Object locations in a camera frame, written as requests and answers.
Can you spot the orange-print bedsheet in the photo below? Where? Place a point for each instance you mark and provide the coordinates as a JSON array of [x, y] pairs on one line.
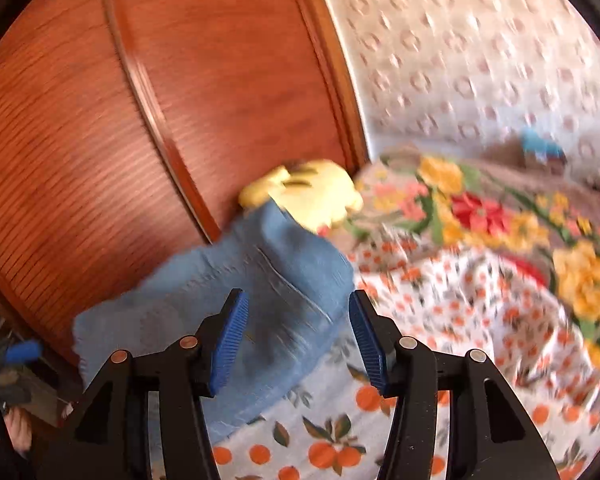
[[455, 310]]

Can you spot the yellow plush toy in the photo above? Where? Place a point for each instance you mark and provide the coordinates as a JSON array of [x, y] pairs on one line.
[[320, 190]]

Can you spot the floral blanket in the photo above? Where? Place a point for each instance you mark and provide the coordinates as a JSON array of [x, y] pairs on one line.
[[480, 210]]

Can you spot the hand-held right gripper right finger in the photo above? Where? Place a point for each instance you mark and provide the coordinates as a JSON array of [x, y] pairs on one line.
[[367, 340]]

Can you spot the wooden headboard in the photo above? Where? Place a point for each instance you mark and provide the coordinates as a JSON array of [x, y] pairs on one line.
[[130, 110]]

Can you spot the small blue object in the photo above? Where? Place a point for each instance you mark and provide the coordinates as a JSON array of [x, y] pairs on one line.
[[24, 351]]

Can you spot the cardboard box with blue cloth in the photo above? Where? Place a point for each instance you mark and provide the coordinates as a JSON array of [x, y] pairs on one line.
[[540, 145]]

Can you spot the faded light blue denim pants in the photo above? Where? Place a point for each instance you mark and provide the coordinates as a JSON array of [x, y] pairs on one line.
[[280, 260]]

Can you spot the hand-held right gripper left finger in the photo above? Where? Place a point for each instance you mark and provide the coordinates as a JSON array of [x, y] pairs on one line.
[[230, 340]]

